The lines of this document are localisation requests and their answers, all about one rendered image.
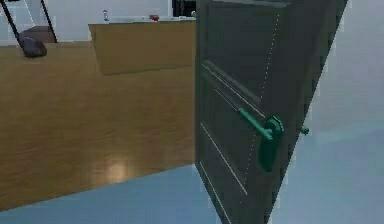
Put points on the dark grey room door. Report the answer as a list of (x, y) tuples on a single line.
[(233, 50)]

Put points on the red small object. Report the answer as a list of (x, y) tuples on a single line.
[(154, 17)]

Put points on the wooden counter with white top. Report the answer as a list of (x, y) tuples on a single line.
[(143, 46)]

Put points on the clear bottle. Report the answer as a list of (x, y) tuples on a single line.
[(105, 15)]

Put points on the dark grey cushion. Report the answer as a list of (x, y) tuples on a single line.
[(33, 47)]

